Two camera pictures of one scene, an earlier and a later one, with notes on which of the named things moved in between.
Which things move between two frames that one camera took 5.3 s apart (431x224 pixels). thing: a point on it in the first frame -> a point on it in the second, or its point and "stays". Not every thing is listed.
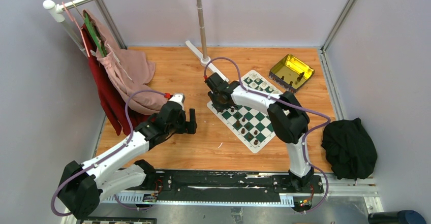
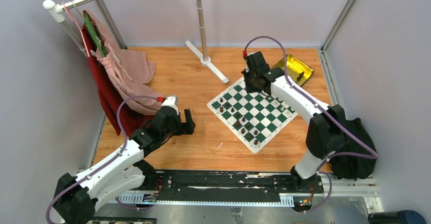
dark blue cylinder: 403,217 stays
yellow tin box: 290,73 stays
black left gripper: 187,127 stays
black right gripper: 219,107 -> 249,88
